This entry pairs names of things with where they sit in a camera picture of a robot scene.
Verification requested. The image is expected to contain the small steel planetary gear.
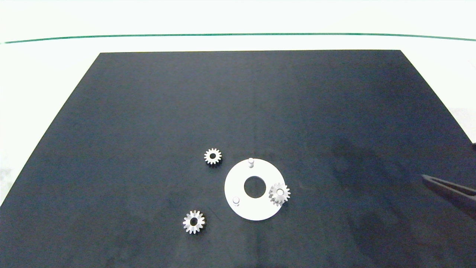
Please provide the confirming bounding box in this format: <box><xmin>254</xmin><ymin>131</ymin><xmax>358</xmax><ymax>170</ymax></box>
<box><xmin>183</xmin><ymin>210</ymin><xmax>206</xmax><ymax>235</ymax></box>
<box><xmin>268</xmin><ymin>182</ymin><xmax>291</xmax><ymax>206</ymax></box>
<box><xmin>204</xmin><ymin>148</ymin><xmax>222</xmax><ymax>165</ymax></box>

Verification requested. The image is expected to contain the round white pinned plate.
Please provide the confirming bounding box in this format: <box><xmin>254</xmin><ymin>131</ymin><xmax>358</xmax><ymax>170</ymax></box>
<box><xmin>224</xmin><ymin>158</ymin><xmax>287</xmax><ymax>221</ymax></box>

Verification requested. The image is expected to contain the dark rectangular mat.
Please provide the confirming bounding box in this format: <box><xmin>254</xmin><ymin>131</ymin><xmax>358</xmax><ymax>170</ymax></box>
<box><xmin>0</xmin><ymin>50</ymin><xmax>476</xmax><ymax>268</ymax></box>

